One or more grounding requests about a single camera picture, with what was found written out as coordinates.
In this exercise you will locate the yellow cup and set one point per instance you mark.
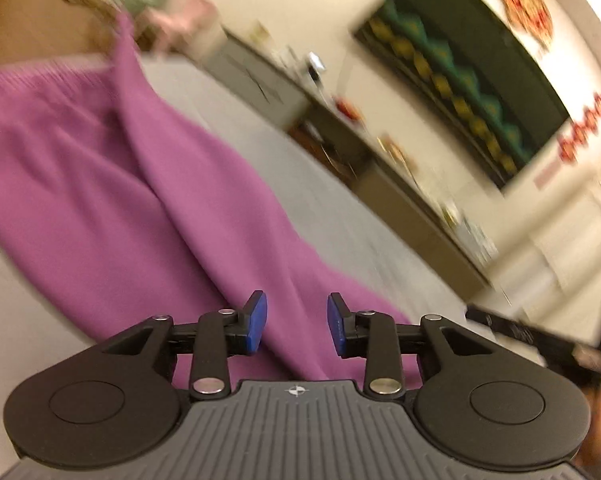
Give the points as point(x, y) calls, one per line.
point(259, 33)

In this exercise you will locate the wide amber glass jar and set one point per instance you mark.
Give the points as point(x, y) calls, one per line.
point(394, 149)

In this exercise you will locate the black handheld device with screen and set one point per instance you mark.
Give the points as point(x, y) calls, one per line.
point(315, 63)

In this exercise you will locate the purple pants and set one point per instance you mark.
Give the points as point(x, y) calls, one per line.
point(130, 210)

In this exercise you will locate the pink plastic child chair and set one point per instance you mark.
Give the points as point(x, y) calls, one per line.
point(183, 20)

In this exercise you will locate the round red paper decoration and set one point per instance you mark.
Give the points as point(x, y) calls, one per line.
point(520, 6)

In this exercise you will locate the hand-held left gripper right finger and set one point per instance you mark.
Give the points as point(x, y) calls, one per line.
point(336, 325)

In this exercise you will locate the red fruit plate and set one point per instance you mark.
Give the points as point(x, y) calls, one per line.
point(348, 108)

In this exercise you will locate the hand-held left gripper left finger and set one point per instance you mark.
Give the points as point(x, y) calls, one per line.
point(254, 325)

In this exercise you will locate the wall television with patterned cover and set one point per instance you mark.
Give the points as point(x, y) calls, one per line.
point(470, 75)

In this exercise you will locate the long grey television cabinet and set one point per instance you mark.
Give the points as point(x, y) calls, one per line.
point(360, 160)

